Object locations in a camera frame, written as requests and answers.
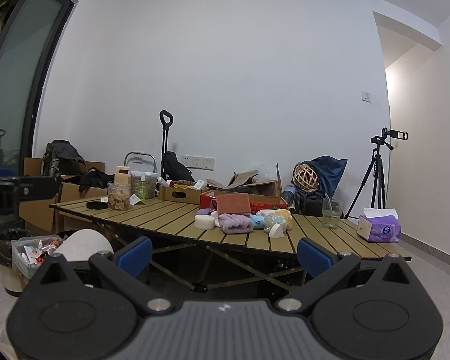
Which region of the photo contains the white foam wedge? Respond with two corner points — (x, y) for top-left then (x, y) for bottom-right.
(268, 223), (286, 239)

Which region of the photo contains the yellow white plush toy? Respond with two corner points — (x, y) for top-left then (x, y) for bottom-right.
(274, 209), (293, 231)

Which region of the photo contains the iridescent mesh bath pouf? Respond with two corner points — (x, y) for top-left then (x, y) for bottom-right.
(263, 213), (286, 232)

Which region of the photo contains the light blue plush toy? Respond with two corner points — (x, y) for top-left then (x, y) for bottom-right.
(249, 214), (272, 232)

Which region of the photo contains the white round foam sponge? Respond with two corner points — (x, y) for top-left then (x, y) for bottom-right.
(194, 214), (215, 230)

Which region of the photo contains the lilac fuzzy cloth roll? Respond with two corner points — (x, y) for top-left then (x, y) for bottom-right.
(218, 214), (254, 234)

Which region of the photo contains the red scrub sponge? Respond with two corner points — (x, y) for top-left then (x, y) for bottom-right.
(215, 193), (251, 215)

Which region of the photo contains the purple knit cloth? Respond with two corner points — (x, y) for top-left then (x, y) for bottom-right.
(196, 208), (215, 215)

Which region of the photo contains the large floor cardboard box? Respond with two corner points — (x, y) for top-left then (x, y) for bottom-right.
(19, 158), (107, 234)

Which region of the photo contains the clear drinking glass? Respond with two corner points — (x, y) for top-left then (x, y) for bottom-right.
(322, 197), (344, 229)

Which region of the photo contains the white trash bin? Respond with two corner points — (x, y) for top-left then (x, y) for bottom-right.
(0, 228), (63, 297)

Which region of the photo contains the black bag on floor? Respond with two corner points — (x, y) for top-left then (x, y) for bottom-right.
(294, 189), (331, 217)

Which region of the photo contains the white paper leaflet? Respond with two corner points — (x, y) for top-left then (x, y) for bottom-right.
(129, 194), (144, 206)

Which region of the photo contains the black backpack on boxes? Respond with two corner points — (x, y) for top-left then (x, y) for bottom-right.
(41, 140), (87, 179)

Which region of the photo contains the purple tissue box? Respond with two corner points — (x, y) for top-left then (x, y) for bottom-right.
(357, 208), (401, 243)

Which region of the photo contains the black round lid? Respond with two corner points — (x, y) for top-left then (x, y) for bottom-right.
(86, 201), (108, 210)

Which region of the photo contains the clear jar with snacks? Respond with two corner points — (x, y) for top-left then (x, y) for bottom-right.
(108, 183), (131, 211)

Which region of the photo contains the small brown cardboard box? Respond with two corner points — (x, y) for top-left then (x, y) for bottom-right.
(157, 183), (209, 205)

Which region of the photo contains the blue water bottle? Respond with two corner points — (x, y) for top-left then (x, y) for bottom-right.
(282, 184), (297, 206)

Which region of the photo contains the jar with dried herbs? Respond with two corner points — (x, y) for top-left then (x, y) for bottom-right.
(130, 172), (147, 200)

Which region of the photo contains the tan carton box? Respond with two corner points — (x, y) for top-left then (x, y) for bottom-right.
(114, 166), (131, 185)

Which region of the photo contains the woven rattan ball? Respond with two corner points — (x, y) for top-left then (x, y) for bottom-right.
(292, 163), (320, 193)

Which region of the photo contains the open brown cardboard box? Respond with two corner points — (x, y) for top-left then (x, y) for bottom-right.
(207, 169), (282, 197)

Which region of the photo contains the blue fabric bag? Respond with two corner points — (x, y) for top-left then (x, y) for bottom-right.
(302, 155), (348, 197)

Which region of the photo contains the white folding stool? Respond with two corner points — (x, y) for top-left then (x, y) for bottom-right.
(123, 151), (158, 173)

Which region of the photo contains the red cardboard box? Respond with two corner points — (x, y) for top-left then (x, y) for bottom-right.
(199, 190), (288, 211)

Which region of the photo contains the black backpack on trolley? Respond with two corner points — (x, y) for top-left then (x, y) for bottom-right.
(161, 151), (195, 182)

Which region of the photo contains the black camera tripod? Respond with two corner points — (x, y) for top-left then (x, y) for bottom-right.
(344, 136), (393, 219)

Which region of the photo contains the wall power strip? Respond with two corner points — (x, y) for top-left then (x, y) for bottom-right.
(181, 155), (215, 171)

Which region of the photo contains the black camcorder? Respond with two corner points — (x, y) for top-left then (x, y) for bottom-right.
(370, 127), (408, 146)

